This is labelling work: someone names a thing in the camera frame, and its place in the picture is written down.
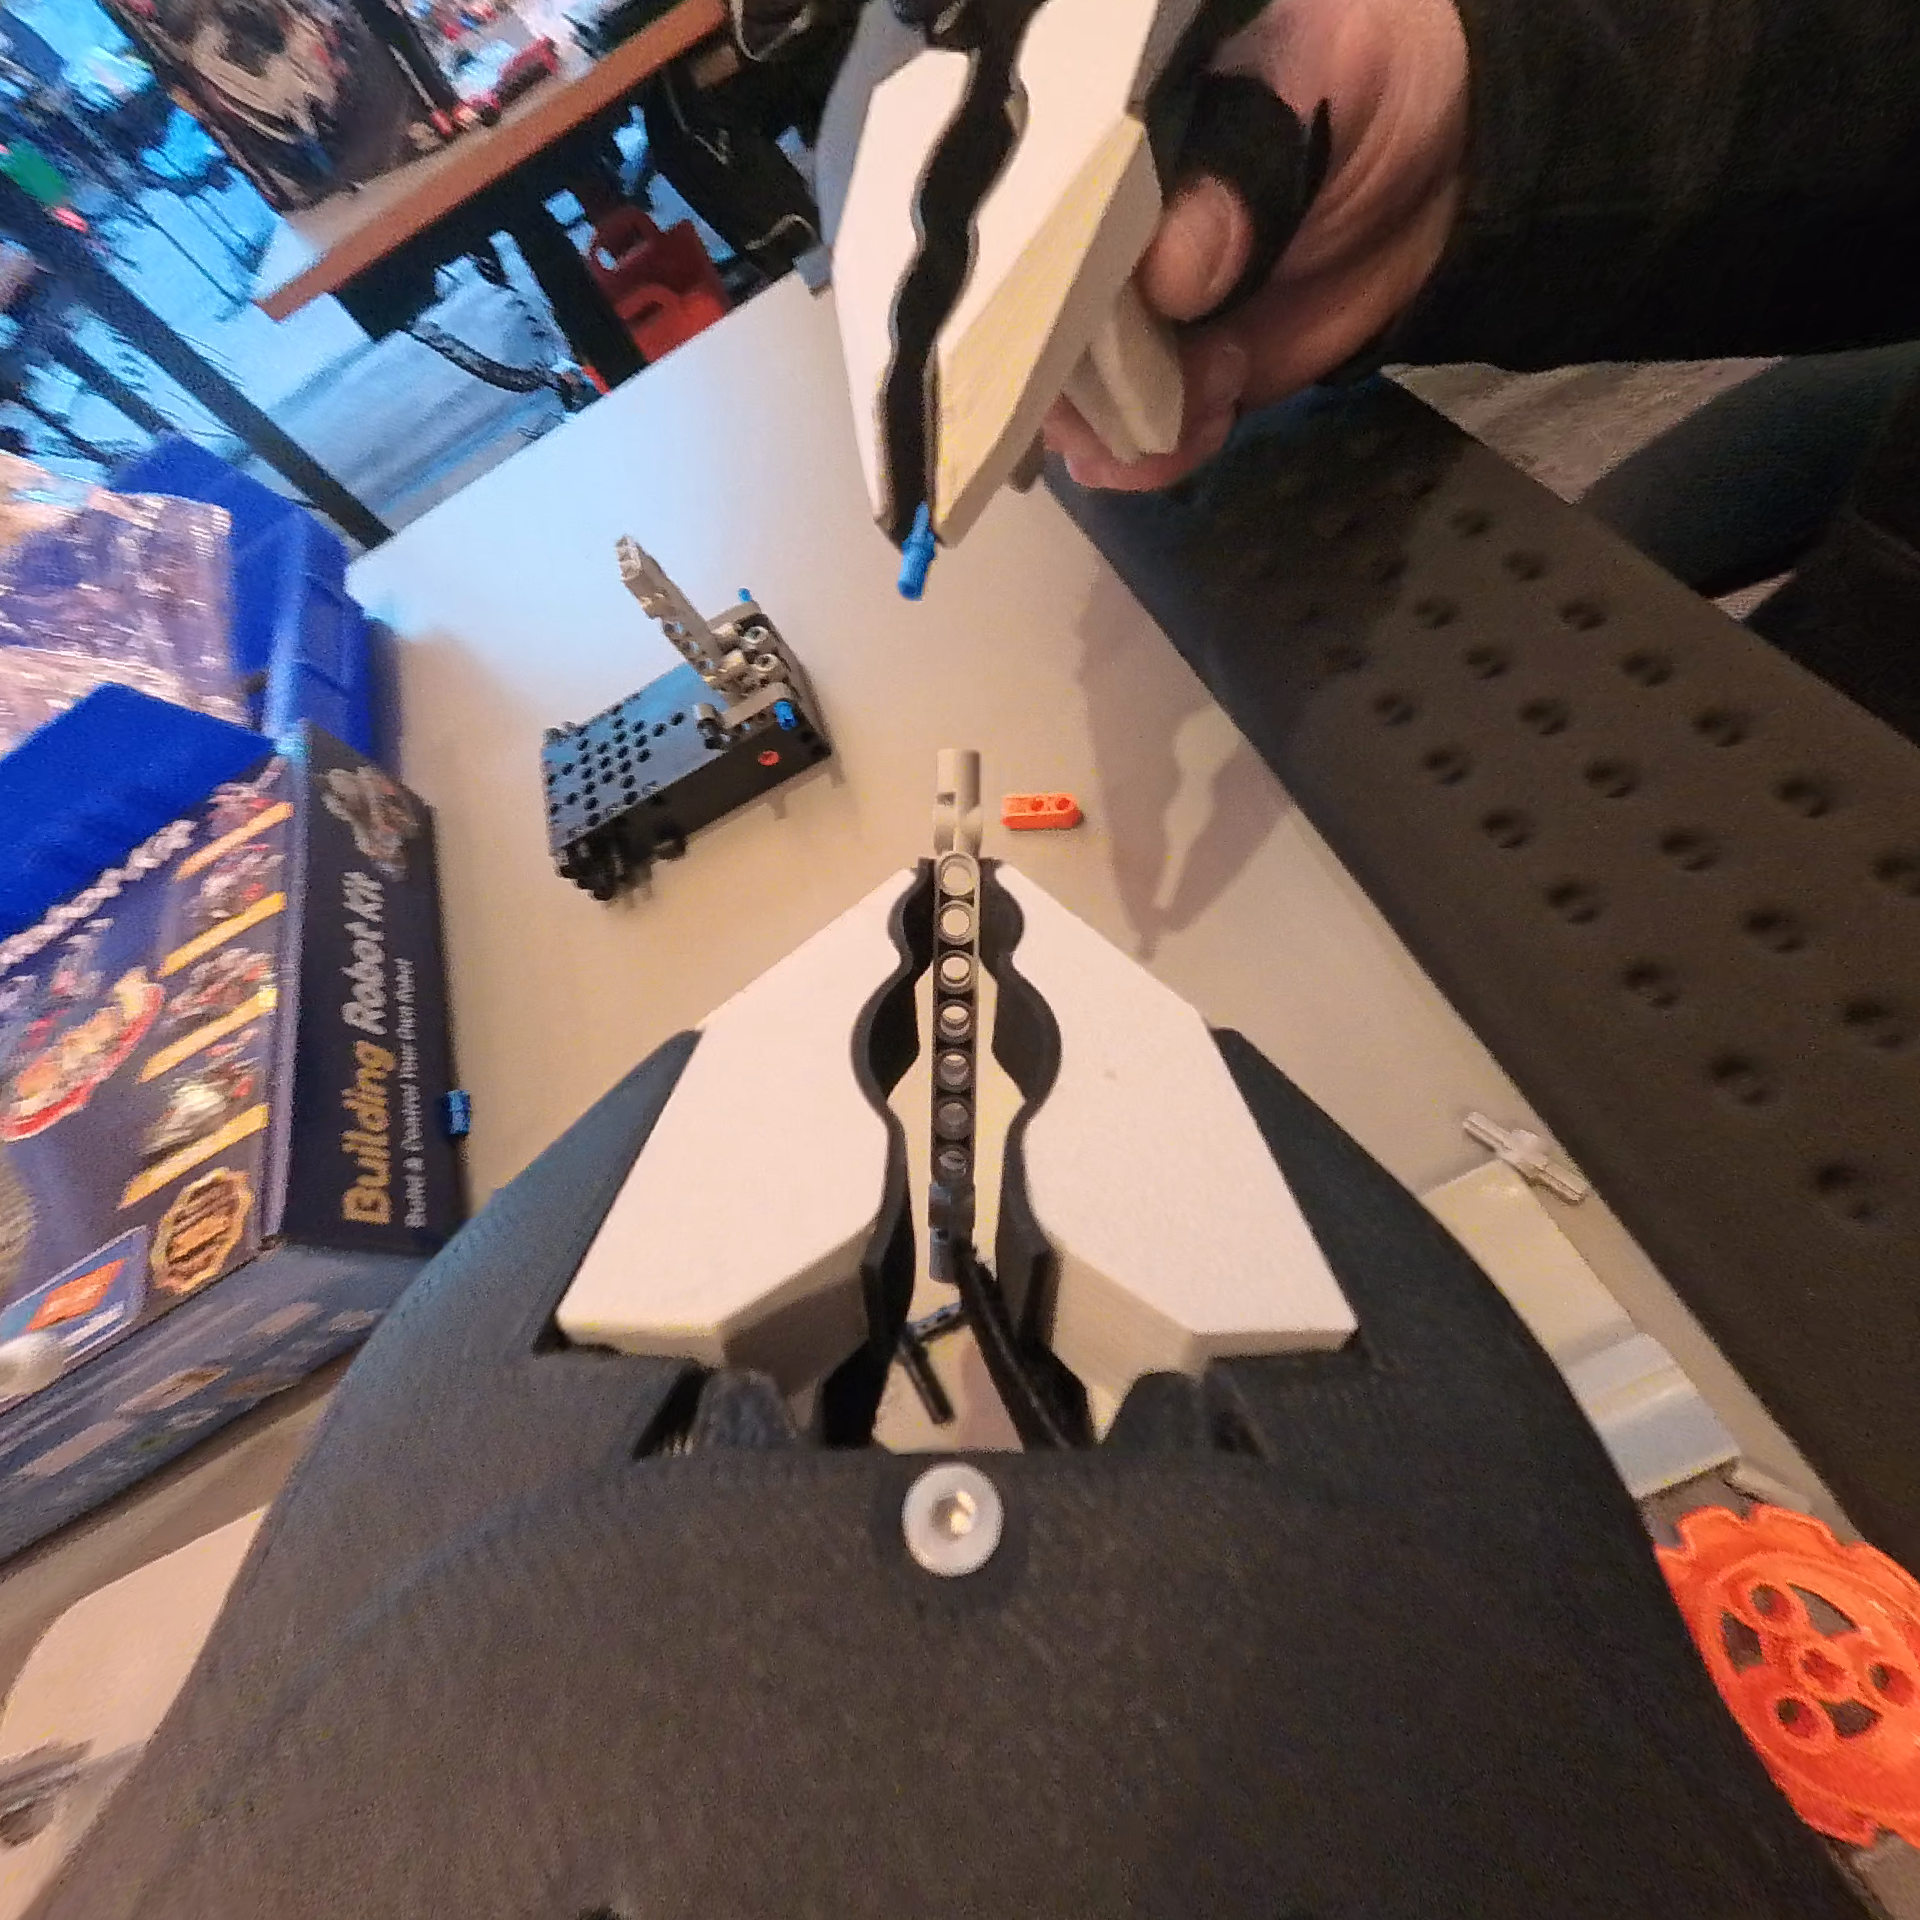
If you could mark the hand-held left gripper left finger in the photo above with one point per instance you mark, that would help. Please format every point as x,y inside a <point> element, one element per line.
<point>719,1199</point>

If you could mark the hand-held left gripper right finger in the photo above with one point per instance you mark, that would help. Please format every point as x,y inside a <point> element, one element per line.
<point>1184,1199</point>

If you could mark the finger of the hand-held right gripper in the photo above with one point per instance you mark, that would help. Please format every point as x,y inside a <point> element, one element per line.
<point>886,225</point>
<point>1050,255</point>

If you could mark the blue connector pin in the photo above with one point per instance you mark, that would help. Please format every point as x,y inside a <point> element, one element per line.
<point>916,552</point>
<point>452,1114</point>

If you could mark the long grey holed liftarm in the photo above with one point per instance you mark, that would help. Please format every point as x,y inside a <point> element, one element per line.
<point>957,1020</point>

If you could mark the small orange beam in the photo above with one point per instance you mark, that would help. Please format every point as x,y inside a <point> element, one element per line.
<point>1041,811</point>

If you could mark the black perforated motor block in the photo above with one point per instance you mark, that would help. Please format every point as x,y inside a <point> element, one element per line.
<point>660,779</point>

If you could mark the grey frame piece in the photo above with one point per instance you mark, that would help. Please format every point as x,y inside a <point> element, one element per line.
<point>706,630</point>

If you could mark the light grey axle connector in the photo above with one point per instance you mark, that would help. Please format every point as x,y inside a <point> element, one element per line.
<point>956,794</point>

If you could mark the person's right forearm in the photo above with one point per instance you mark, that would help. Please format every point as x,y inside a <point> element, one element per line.
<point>1680,165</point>

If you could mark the person's right hand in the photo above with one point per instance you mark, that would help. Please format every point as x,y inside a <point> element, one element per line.
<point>1394,180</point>

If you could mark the red plastic container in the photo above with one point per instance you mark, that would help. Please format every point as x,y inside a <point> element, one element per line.
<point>653,286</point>

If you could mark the blue robot kit box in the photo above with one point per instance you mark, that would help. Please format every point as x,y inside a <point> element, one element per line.
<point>360,1050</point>

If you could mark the wooden table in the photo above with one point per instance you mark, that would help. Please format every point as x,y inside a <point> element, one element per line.
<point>496,149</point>

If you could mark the large grey panel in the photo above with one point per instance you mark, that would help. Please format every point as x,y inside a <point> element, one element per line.
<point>1589,1335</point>

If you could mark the black car kit box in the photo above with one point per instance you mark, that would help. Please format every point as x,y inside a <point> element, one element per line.
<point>286,89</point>

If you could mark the black slanted pole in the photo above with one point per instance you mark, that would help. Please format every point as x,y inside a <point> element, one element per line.
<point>195,359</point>

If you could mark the blue plastic bin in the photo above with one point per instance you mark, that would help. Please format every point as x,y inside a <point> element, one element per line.
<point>104,810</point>

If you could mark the group of orange gear wheels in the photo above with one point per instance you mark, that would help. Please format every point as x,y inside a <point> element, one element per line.
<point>1799,1665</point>

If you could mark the white book stand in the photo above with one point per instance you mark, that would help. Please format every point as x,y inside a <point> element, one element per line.
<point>89,1649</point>

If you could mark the clear plastic bag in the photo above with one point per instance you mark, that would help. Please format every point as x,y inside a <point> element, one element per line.
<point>104,584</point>

